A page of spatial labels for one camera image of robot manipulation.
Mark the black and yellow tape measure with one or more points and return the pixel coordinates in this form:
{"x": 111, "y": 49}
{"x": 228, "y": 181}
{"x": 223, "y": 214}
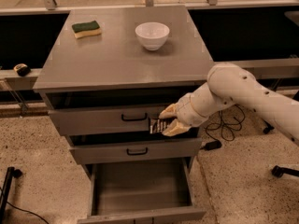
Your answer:
{"x": 22, "y": 69}

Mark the grey top drawer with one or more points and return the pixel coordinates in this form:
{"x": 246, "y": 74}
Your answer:
{"x": 100, "y": 120}

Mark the white ceramic bowl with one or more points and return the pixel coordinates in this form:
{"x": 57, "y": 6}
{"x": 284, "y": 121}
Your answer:
{"x": 152, "y": 35}

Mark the grey bottom drawer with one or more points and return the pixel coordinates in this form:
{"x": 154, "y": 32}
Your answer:
{"x": 141, "y": 192}

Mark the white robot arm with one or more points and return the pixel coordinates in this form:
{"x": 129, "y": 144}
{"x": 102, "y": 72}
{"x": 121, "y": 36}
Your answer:
{"x": 228, "y": 84}

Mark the black stand base left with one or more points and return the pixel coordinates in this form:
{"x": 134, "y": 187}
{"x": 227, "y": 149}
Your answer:
{"x": 12, "y": 172}

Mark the grey drawer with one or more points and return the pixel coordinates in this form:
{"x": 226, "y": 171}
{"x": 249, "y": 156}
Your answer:
{"x": 141, "y": 192}
{"x": 100, "y": 120}
{"x": 136, "y": 151}

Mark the black rxbar chocolate bar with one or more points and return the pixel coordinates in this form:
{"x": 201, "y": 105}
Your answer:
{"x": 158, "y": 125}

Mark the grey drawer cabinet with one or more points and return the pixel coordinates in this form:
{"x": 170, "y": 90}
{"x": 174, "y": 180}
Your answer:
{"x": 114, "y": 69}

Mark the black power adapter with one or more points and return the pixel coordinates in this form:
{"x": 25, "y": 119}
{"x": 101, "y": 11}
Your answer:
{"x": 212, "y": 145}

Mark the green and yellow sponge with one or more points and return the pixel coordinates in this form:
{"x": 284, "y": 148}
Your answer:
{"x": 86, "y": 29}

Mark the grey middle drawer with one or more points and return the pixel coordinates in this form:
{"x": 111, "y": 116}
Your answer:
{"x": 136, "y": 151}

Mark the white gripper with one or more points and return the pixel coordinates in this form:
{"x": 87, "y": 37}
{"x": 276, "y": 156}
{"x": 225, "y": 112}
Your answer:
{"x": 186, "y": 111}

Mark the black chair caster right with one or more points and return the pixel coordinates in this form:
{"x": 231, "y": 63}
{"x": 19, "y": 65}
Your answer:
{"x": 278, "y": 171}

